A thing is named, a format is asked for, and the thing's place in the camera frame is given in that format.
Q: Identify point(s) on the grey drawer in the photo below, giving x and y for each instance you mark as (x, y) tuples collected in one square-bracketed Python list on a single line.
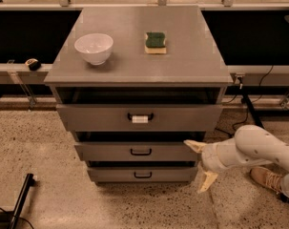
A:
[(142, 174), (134, 151), (136, 118)]

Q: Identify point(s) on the grey drawer cabinet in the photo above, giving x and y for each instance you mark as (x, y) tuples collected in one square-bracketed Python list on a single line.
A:
[(190, 72)]

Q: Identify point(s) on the green yellow sponge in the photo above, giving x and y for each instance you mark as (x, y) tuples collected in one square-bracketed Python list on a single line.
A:
[(155, 43)]

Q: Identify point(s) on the white ceramic bowl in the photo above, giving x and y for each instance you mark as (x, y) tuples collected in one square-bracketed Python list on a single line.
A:
[(95, 48)]

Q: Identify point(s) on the black stand leg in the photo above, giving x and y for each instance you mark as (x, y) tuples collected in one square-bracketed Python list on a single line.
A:
[(9, 219)]

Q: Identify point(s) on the grey bottom drawer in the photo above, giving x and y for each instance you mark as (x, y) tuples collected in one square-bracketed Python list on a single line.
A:
[(142, 174)]

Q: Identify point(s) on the black tripod leg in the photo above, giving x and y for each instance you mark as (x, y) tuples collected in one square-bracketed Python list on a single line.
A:
[(251, 108)]

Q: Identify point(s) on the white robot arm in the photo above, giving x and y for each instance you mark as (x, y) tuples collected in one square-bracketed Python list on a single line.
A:
[(251, 146)]

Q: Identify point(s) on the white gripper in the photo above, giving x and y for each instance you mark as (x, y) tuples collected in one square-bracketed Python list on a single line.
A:
[(210, 157)]

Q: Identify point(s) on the black yellow tape measure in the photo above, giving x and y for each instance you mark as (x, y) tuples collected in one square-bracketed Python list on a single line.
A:
[(33, 64)]

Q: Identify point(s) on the grey top drawer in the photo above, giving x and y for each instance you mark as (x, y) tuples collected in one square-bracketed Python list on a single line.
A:
[(136, 118)]

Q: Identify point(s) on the tan work boot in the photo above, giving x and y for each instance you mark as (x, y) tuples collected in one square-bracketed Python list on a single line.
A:
[(266, 178)]

